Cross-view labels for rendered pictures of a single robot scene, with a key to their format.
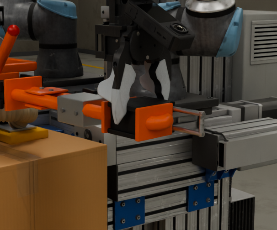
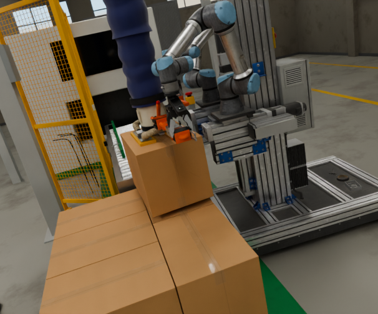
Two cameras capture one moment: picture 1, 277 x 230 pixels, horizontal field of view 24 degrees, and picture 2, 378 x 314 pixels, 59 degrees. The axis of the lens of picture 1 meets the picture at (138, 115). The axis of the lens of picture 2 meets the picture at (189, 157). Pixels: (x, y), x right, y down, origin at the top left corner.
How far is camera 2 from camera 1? 0.85 m
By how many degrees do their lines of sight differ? 29
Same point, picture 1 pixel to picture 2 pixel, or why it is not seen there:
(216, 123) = (259, 119)
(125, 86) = (171, 126)
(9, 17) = (189, 80)
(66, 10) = (209, 74)
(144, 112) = (176, 134)
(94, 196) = (199, 154)
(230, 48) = (251, 91)
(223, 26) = (246, 83)
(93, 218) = (200, 161)
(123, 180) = (218, 146)
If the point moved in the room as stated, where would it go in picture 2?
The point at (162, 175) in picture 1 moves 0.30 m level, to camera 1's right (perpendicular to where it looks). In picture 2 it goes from (236, 142) to (284, 139)
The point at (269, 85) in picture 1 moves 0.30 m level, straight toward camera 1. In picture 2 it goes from (298, 95) to (281, 108)
